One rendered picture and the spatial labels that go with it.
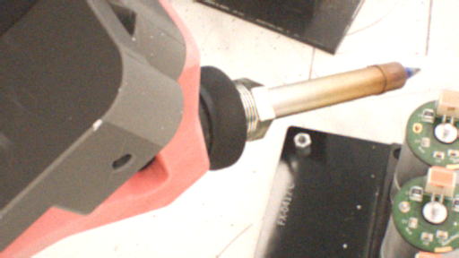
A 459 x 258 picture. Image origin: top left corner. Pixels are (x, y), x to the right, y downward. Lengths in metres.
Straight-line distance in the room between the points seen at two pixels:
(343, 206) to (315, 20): 0.09
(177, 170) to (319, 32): 0.20
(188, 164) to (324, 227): 0.14
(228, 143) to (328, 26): 0.18
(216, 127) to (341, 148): 0.14
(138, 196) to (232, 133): 0.03
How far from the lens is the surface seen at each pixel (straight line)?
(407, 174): 0.29
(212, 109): 0.20
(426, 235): 0.27
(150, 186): 0.19
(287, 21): 0.38
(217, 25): 0.38
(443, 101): 0.28
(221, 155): 0.20
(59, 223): 0.17
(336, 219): 0.32
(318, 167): 0.33
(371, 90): 0.24
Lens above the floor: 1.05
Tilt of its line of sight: 58 degrees down
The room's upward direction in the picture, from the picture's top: 3 degrees counter-clockwise
